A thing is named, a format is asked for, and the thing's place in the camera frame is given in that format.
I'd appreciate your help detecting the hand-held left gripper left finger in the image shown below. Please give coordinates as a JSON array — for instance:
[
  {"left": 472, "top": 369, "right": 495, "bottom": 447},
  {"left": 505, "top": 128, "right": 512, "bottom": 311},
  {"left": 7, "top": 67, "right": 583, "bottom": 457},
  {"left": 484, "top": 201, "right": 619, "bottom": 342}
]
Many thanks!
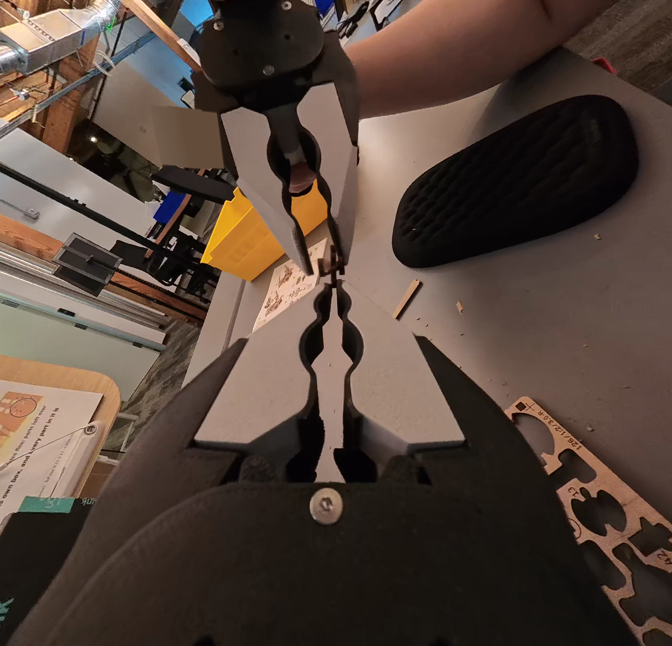
[{"left": 194, "top": 283, "right": 333, "bottom": 479}]

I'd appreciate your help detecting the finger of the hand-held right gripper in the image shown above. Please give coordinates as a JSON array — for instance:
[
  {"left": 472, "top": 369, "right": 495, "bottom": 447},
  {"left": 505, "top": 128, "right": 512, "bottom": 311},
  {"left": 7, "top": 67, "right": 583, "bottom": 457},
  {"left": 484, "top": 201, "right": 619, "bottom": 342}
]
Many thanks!
[
  {"left": 219, "top": 106, "right": 319, "bottom": 278},
  {"left": 296, "top": 81, "right": 359, "bottom": 271}
]

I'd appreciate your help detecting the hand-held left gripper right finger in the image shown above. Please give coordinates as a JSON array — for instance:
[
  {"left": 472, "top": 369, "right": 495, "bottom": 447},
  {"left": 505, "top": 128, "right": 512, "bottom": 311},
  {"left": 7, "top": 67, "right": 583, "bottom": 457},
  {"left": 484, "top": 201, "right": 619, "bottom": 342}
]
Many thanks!
[{"left": 335, "top": 281, "right": 466, "bottom": 479}]

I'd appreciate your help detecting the small wooden gear assembly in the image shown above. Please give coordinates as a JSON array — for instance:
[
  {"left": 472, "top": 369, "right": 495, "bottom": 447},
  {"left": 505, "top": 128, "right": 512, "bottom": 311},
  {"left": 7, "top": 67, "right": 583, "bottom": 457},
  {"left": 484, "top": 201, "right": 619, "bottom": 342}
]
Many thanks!
[{"left": 314, "top": 243, "right": 346, "bottom": 280}]

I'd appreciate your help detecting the person's right forearm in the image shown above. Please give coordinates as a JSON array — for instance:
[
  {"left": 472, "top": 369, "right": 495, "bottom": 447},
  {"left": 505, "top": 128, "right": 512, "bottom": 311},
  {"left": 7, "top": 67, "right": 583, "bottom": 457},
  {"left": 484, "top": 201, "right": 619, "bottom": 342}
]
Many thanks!
[{"left": 344, "top": 0, "right": 631, "bottom": 120}]

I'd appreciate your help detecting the punched-out wooden parts sheet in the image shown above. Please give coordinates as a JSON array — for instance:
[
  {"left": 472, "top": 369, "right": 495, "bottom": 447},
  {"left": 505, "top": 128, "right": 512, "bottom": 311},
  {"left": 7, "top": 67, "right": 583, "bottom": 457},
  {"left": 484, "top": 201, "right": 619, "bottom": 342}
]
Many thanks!
[{"left": 503, "top": 396, "right": 672, "bottom": 646}]

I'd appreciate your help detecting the black model kit box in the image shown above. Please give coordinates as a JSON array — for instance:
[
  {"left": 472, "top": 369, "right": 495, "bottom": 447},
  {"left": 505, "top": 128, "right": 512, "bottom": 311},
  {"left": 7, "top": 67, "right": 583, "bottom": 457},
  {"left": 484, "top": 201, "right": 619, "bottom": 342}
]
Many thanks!
[{"left": 0, "top": 494, "right": 100, "bottom": 646}]

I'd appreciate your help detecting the person's right hand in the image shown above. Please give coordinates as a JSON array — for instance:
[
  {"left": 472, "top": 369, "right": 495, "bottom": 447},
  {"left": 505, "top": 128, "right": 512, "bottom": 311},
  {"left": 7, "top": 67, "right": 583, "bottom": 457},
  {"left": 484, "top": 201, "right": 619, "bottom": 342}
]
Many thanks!
[{"left": 288, "top": 160, "right": 318, "bottom": 194}]

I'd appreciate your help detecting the yellow plastic bin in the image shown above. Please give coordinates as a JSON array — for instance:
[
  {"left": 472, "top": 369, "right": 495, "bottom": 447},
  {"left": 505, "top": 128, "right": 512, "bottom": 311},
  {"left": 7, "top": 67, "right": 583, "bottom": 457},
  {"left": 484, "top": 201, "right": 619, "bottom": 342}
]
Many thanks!
[{"left": 201, "top": 179, "right": 329, "bottom": 283}]

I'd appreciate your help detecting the blue plastic bin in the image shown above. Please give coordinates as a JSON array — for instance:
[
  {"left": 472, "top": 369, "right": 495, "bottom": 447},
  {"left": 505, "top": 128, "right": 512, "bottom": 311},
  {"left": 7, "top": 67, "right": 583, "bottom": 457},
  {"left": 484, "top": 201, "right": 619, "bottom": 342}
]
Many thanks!
[{"left": 153, "top": 192, "right": 192, "bottom": 227}]

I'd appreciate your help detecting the thin wooden stick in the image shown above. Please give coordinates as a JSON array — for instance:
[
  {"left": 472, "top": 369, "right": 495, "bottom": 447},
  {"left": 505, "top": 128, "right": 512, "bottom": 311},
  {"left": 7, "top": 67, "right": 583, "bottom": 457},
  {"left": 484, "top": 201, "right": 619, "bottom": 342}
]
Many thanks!
[{"left": 392, "top": 279, "right": 422, "bottom": 320}]

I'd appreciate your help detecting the illustrated instruction booklet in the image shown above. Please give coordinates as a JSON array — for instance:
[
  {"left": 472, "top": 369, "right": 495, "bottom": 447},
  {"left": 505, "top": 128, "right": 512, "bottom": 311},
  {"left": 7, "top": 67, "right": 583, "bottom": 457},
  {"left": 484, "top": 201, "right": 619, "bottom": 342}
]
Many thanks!
[{"left": 252, "top": 241, "right": 329, "bottom": 333}]

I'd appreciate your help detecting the round wooden table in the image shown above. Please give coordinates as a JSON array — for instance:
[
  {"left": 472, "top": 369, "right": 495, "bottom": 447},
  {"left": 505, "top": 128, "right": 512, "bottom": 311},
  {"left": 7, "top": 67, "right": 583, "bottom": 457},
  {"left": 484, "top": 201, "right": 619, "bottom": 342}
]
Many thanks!
[{"left": 0, "top": 354, "right": 123, "bottom": 500}]

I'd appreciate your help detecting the black ribbed wrist rest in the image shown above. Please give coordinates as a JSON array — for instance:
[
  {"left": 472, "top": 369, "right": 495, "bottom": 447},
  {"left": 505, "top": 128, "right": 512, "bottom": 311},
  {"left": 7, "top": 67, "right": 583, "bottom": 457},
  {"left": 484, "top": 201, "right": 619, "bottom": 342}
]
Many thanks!
[{"left": 391, "top": 95, "right": 640, "bottom": 270}]

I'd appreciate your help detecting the black square metal plate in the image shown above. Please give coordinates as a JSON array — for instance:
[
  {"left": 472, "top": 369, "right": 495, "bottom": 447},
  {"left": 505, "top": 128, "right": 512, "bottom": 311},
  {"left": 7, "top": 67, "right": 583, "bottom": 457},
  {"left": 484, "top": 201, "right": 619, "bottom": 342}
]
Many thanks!
[{"left": 51, "top": 231, "right": 123, "bottom": 297}]

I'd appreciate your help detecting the silver air duct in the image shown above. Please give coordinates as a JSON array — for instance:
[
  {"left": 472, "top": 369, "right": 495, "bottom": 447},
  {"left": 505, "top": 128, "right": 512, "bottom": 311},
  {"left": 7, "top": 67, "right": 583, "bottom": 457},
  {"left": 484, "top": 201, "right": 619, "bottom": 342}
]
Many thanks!
[{"left": 0, "top": 0, "right": 133, "bottom": 75}]

